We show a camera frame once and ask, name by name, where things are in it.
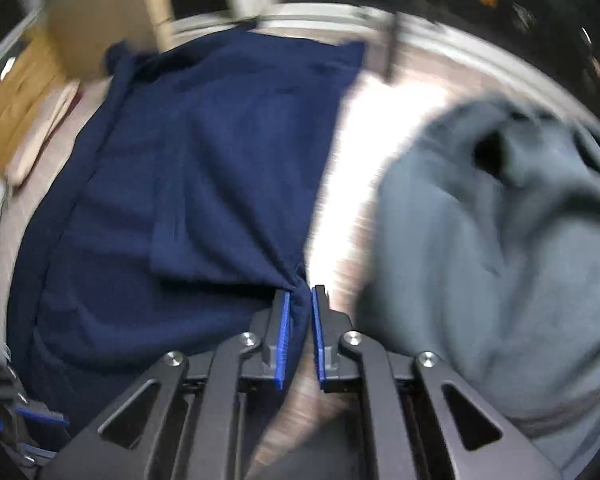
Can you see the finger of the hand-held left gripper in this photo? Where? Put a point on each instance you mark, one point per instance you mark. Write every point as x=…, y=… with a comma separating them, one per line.
x=42, y=415
x=35, y=452

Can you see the wooden cabinet panel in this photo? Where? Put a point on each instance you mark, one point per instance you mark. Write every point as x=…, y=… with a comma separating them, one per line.
x=105, y=15

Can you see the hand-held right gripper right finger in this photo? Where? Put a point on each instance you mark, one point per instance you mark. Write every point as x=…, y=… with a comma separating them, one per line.
x=319, y=345

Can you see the dark grey jacket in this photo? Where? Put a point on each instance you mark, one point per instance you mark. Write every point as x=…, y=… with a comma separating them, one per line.
x=480, y=240

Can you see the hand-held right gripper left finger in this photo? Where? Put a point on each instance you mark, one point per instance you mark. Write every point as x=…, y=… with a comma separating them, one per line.
x=282, y=355

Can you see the cream buttoned cardigan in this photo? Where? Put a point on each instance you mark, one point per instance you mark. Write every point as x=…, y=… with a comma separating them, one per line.
x=40, y=140

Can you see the pine wood board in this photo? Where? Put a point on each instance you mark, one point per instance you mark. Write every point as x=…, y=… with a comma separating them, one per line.
x=15, y=100

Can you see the black tripod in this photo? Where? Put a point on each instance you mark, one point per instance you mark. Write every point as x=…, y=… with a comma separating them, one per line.
x=394, y=45

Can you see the white window frame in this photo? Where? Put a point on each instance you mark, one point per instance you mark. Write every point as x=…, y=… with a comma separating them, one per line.
x=320, y=10

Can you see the navy blue pants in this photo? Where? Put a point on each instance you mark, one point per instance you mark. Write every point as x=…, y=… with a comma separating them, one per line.
x=180, y=185

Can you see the pink plaid blanket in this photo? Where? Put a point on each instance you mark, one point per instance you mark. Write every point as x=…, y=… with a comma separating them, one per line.
x=340, y=240

